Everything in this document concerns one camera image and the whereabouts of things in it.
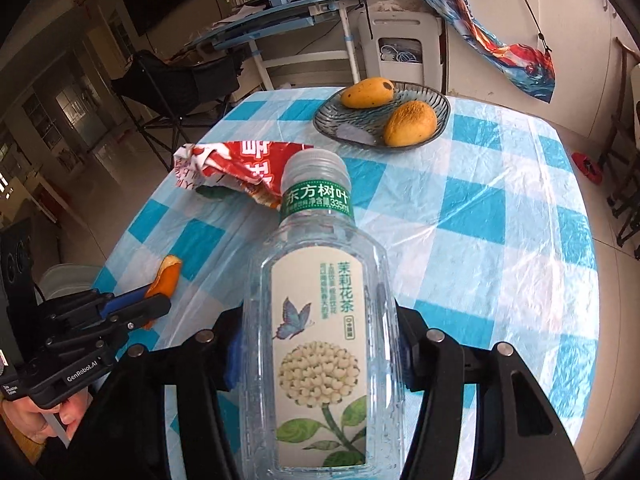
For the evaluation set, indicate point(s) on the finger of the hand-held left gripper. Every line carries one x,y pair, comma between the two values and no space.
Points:
150,310
127,301

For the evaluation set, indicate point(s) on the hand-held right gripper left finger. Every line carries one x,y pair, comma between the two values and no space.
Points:
233,360

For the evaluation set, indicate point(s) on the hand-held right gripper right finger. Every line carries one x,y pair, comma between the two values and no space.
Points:
430,360

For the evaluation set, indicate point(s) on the orange peel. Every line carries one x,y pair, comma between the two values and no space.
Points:
169,275

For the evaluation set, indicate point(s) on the clear plastic bottle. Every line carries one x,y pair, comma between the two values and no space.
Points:
320,340

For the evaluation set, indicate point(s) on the person's left forearm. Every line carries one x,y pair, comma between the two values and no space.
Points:
20,447

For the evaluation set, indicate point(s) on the person's left hand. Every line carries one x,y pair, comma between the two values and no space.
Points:
70,412

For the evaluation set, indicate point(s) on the grey plastic container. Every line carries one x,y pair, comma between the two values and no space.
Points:
65,282

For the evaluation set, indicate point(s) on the black speaker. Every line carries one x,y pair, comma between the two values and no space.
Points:
17,265

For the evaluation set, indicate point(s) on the blue checkered tablecloth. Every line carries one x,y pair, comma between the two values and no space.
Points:
475,240

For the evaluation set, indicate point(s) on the red snack wrapper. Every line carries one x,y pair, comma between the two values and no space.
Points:
235,165

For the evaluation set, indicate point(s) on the black folding chair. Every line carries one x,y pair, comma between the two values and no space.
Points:
185,85

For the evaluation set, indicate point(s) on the red item on floor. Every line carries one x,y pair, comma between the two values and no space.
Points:
587,166

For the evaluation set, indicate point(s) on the grey glass plate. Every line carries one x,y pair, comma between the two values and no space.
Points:
340,120

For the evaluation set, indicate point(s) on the dark wooden chair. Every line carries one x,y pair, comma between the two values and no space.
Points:
625,185

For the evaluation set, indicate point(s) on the yellow mango with dark spot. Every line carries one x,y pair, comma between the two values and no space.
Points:
365,92

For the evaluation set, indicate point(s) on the blue desk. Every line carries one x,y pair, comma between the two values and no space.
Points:
280,22

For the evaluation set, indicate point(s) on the colourful hanging cloth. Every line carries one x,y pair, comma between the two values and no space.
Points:
490,45

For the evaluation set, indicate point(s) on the white plastic stool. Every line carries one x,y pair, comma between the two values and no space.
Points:
400,35

